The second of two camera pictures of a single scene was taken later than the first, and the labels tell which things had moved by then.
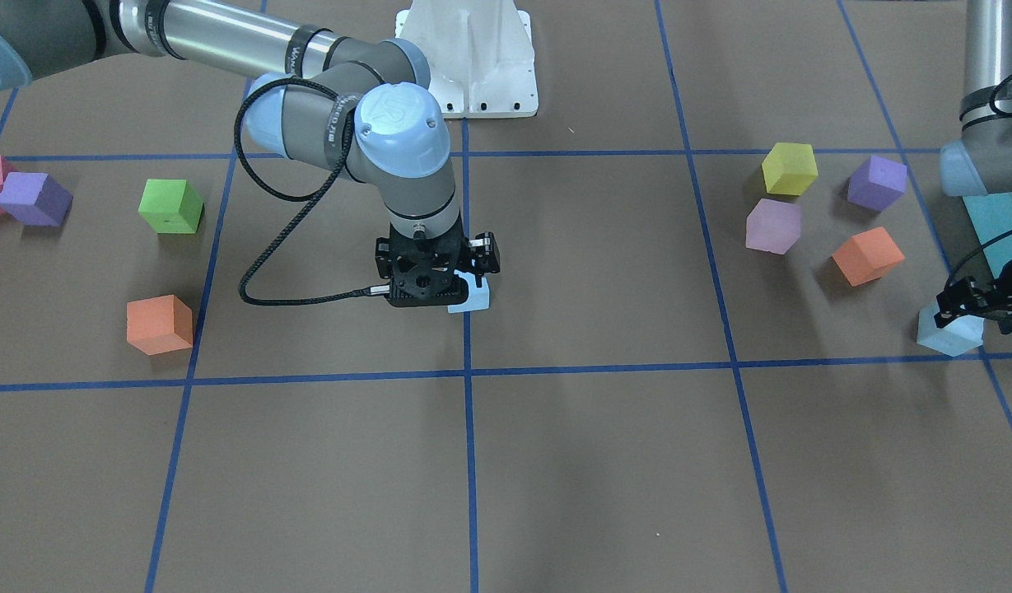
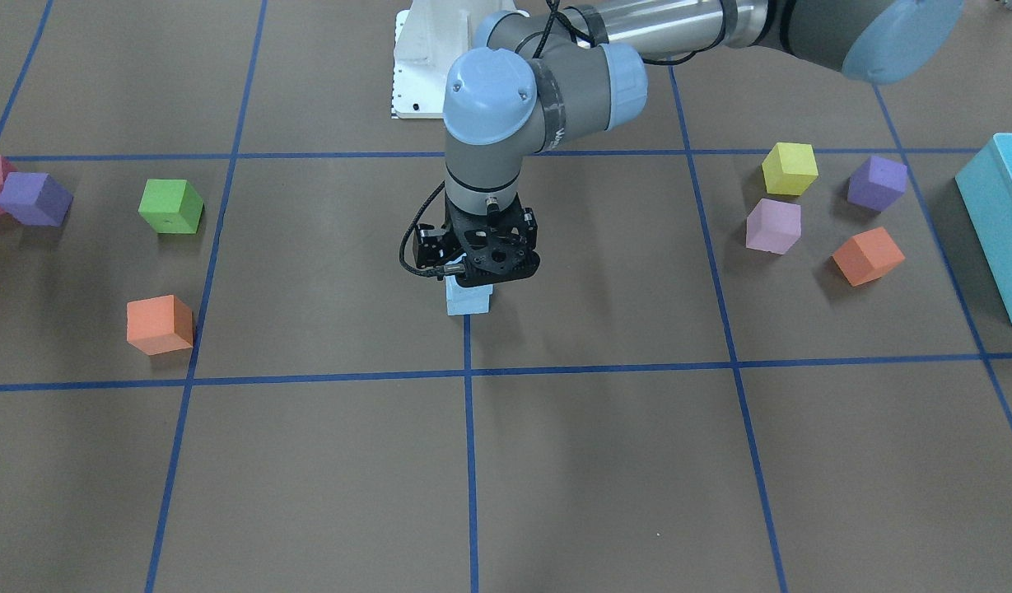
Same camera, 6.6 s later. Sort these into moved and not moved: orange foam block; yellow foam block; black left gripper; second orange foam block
Moved: black left gripper
Not moved: second orange foam block; yellow foam block; orange foam block
